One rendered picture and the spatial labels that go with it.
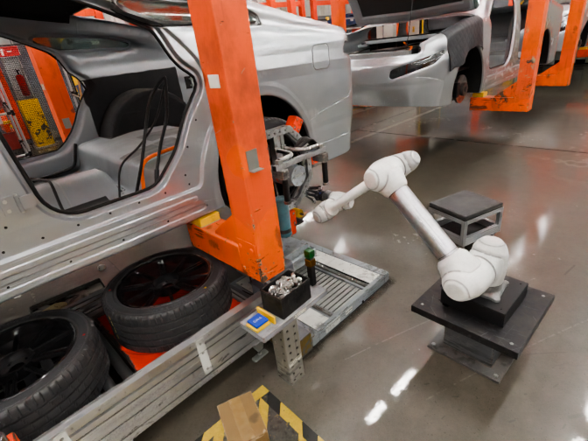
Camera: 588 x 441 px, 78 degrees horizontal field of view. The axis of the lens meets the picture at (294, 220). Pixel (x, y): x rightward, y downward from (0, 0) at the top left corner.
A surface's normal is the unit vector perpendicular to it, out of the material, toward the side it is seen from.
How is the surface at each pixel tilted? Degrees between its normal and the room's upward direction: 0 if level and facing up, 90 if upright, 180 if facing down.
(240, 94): 90
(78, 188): 50
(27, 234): 92
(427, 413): 0
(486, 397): 0
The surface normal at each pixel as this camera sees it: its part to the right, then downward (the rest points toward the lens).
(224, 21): 0.71, 0.24
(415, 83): -0.27, 0.46
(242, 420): -0.11, -0.89
